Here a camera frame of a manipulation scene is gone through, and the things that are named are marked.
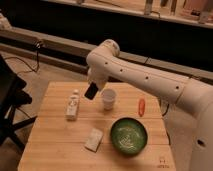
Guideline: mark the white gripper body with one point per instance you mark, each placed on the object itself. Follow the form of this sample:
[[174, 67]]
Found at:
[[97, 77]]

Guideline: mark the black rectangular eraser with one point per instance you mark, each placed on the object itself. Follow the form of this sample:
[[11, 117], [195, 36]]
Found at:
[[91, 91]]

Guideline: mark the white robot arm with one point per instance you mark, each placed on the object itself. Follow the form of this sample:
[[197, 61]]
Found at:
[[191, 95]]

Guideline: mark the green ceramic bowl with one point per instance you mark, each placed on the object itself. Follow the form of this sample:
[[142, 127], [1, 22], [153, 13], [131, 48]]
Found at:
[[128, 136]]

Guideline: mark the white plastic bottle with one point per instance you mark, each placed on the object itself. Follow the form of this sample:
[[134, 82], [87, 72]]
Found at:
[[73, 106]]

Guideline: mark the orange carrot toy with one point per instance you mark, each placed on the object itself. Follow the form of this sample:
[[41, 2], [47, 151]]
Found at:
[[141, 109]]

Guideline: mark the wooden table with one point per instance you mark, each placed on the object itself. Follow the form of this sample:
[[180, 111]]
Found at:
[[56, 144]]

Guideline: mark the black office chair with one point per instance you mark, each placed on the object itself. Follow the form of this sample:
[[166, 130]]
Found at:
[[12, 97]]

